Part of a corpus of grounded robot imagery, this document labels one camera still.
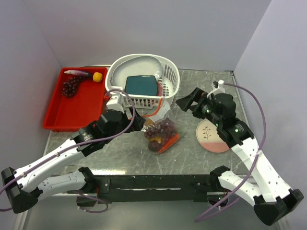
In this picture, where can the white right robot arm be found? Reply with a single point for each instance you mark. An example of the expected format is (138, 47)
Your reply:
(272, 198)

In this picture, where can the white oval plate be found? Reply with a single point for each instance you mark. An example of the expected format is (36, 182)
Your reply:
(134, 66)

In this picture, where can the clear zip bag orange zipper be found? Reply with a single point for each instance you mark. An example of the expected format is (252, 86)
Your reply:
(163, 111)

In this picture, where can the red plastic tray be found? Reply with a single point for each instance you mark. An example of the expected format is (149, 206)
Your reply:
(69, 111)

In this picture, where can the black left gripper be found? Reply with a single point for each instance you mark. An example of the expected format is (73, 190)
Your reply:
(138, 123)

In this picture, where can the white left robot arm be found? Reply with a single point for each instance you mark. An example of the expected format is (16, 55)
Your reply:
(26, 186)

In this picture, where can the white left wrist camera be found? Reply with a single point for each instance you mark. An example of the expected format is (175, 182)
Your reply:
(115, 103)

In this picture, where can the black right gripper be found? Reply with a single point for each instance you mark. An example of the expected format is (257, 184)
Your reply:
(197, 95)

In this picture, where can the black base frame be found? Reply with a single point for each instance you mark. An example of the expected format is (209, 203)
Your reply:
(146, 188)

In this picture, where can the aluminium rail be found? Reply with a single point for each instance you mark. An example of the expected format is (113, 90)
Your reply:
(75, 193)

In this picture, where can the dark red grape bunch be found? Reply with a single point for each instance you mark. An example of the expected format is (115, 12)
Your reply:
(167, 129)

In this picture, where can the yellow toy lemon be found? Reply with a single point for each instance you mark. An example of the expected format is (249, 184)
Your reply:
(97, 77)

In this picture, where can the dark red toy plum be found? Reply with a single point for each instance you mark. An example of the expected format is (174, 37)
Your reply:
(154, 146)

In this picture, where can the pink cream round plate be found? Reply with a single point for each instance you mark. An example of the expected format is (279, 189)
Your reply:
(209, 139)

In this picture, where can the teal square plate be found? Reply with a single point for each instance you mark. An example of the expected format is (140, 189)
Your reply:
(141, 85)

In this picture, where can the purple toy eggplant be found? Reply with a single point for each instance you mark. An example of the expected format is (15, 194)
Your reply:
(80, 73)

